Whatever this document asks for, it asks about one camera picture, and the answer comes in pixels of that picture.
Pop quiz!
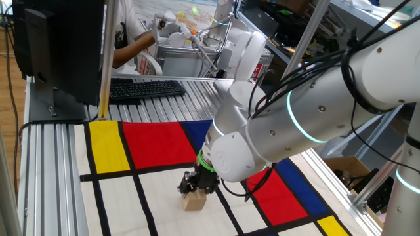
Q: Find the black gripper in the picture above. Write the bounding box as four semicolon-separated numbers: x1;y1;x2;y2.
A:
177;165;221;197

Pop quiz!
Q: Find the light wooden cube block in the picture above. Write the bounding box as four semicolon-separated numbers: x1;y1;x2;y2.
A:
182;189;208;212

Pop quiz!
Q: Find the bare person forearm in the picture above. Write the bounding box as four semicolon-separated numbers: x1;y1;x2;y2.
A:
112;31;156;69

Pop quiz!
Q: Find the colour block patterned cloth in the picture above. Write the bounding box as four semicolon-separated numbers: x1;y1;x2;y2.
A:
74;117;368;236

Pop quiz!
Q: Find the black computer keyboard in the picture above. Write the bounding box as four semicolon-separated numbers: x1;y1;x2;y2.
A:
109;79;187;101

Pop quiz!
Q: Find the silver metal case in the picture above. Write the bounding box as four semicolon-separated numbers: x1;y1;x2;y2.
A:
155;44;274;81

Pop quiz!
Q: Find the white plastic chair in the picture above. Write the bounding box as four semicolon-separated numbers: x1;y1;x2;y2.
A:
136;51;163;77

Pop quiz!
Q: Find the white haptic control device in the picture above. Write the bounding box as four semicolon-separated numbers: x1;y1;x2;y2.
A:
149;11;272;99

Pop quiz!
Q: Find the brown cardboard box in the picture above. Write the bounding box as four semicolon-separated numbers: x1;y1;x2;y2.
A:
323;155;396;230

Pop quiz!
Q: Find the small wooden box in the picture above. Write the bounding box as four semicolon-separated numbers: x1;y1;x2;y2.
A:
177;16;198;31

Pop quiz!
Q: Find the black plastic crate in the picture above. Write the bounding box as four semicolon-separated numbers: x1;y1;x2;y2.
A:
351;167;395;214

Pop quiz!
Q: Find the grey metal shelf rack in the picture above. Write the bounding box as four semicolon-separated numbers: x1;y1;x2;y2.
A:
320;104;404;161

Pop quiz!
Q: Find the person in white t-shirt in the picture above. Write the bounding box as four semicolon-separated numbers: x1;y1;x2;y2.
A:
111;0;145;75

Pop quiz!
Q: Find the black equipment case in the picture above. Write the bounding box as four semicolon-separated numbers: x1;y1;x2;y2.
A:
241;0;316;47

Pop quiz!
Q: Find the black computer monitor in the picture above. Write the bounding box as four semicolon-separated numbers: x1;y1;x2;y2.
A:
12;0;106;123

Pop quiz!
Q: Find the aluminium frame post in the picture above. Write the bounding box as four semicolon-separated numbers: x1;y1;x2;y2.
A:
351;147;406;214
97;0;119;121
282;0;331;79

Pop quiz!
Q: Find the black monitor power cable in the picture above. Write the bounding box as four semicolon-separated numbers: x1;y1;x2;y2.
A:
18;113;99;155

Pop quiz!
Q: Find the thin black cable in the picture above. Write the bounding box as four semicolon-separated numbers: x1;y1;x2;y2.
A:
2;5;21;201

